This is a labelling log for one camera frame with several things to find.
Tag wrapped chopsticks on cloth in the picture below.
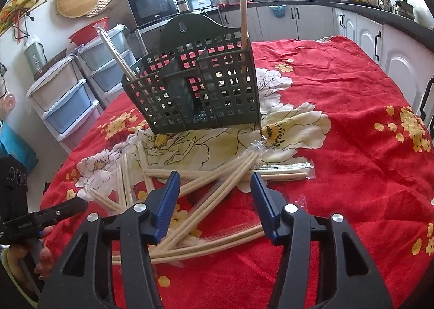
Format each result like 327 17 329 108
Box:
241 161 315 181

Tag loose chopsticks pair front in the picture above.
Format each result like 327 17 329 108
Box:
151 152 260 255

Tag pastel drawer tower left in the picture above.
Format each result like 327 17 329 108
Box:
27 55 103 152

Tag white lower cabinets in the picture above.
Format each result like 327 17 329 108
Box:
220 3 434 133

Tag red floral tablecloth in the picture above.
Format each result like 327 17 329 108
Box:
40 37 433 308

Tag dark green utensil basket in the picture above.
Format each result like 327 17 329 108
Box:
121 13 260 134

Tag blue storage box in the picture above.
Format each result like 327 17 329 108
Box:
188 0 212 11

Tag black countertop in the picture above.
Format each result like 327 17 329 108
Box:
218 0 434 54

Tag left hand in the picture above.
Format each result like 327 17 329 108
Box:
4 225 55 283

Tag pastel drawer tower right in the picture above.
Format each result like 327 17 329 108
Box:
78 24 136 108

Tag chopsticks pair lower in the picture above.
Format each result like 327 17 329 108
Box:
150 225 265 264

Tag blue hanging bin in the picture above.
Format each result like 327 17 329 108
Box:
269 5 286 18

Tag green thermos bag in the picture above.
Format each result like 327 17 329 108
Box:
24 35 47 74

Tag steel kettle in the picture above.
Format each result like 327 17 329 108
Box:
377 0 393 13

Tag dark kettle pot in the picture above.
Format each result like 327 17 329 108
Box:
393 0 415 21

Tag pastel drawer tower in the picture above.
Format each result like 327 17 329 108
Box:
78 24 136 108
27 55 103 152

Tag red plastic basin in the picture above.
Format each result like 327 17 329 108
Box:
68 17 110 46

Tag black microwave oven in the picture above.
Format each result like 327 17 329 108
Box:
108 0 178 30

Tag fruit picture left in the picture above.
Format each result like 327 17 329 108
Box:
1 0 46 35

